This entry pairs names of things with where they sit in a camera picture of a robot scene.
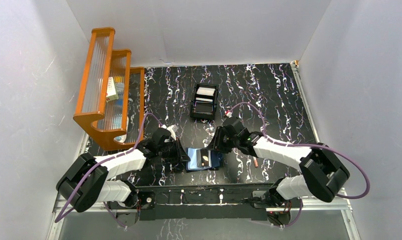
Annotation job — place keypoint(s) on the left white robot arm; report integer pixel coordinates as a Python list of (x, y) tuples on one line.
[(91, 179)]

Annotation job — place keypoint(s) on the black card box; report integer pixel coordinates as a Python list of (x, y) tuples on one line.
[(201, 110)]

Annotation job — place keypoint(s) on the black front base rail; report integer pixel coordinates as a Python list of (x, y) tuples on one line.
[(225, 201)]

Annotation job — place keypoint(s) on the white card stack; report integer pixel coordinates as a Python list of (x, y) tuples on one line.
[(205, 94)]

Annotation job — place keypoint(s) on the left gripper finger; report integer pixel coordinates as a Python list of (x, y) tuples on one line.
[(181, 153), (177, 165)]

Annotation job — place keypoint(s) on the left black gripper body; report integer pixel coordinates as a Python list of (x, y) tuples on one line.
[(179, 153)]

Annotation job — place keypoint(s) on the white orange pen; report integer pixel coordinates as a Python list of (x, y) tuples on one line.
[(255, 162)]

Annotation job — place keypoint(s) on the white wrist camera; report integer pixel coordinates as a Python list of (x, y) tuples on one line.
[(172, 129), (228, 114)]

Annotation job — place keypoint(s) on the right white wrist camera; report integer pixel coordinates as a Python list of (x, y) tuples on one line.
[(228, 114)]

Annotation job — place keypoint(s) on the white red small box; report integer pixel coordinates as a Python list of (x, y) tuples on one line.
[(111, 92)]

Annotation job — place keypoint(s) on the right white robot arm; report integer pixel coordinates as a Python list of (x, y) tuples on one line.
[(322, 174)]

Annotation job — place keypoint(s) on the orange wooden rack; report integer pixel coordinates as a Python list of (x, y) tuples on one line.
[(112, 125)]

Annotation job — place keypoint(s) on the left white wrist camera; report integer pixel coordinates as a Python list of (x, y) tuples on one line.
[(172, 129)]

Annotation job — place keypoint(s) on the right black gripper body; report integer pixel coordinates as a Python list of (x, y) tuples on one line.
[(229, 142)]

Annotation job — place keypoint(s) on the blue leather card holder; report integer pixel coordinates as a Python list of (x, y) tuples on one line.
[(195, 160)]

